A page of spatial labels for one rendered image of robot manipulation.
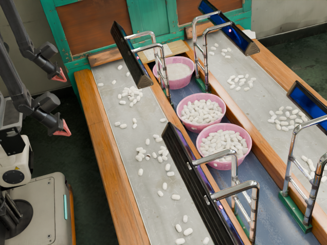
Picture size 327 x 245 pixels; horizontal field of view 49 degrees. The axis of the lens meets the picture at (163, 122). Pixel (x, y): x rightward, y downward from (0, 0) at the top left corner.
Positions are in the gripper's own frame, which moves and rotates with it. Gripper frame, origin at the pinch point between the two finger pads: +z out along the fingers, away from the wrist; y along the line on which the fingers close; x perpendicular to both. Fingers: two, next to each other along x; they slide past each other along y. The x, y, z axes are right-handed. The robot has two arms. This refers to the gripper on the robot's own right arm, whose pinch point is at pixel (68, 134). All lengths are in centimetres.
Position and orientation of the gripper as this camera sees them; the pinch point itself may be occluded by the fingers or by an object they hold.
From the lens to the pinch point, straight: 163.9
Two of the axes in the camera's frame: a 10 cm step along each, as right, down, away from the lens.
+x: -7.9, 5.7, 2.3
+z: 5.7, 5.3, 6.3
